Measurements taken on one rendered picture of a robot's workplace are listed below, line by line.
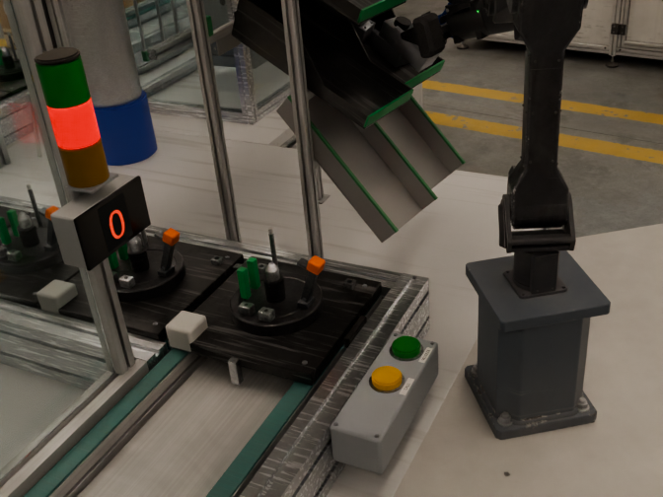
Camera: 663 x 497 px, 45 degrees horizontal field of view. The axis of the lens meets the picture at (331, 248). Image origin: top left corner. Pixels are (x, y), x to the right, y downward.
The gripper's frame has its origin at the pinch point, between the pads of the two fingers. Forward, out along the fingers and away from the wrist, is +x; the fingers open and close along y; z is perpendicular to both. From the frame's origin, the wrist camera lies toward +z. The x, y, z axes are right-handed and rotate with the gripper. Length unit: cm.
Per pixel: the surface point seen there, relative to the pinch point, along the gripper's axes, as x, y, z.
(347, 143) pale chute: 13.8, 11.0, -14.7
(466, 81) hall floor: 186, -297, -77
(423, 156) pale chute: 11.1, -5.3, -23.5
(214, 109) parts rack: 26.9, 25.6, -2.3
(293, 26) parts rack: 6.9, 22.7, 7.5
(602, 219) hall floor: 61, -177, -114
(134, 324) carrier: 26, 55, -26
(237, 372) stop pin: 8, 53, -33
